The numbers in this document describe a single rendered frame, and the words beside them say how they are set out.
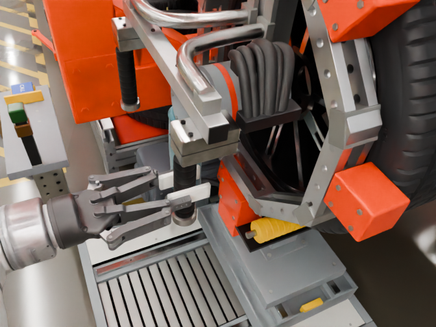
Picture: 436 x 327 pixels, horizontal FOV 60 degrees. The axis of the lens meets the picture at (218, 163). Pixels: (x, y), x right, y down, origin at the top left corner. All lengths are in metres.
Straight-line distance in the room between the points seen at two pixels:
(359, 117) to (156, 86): 0.78
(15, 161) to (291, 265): 0.91
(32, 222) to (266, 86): 0.36
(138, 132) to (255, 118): 1.09
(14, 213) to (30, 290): 0.98
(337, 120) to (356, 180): 0.10
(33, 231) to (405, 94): 0.53
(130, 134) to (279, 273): 0.79
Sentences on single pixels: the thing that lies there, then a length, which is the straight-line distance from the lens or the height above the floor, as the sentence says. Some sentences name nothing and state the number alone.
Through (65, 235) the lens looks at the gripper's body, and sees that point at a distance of 0.56.
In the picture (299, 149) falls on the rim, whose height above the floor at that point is 0.73.
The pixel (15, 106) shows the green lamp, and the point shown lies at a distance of 1.12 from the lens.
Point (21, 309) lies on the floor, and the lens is 1.51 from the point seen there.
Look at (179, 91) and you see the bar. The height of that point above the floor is 0.97.
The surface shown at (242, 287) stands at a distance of 1.28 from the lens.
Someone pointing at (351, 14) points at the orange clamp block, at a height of 1.10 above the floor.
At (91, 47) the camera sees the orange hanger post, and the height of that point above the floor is 0.77.
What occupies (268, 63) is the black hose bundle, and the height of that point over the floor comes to 1.03.
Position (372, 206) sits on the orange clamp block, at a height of 0.88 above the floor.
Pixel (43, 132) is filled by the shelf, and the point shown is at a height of 0.45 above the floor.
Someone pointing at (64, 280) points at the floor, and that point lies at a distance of 1.51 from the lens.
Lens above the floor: 1.29
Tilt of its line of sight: 45 degrees down
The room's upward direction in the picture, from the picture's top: 6 degrees clockwise
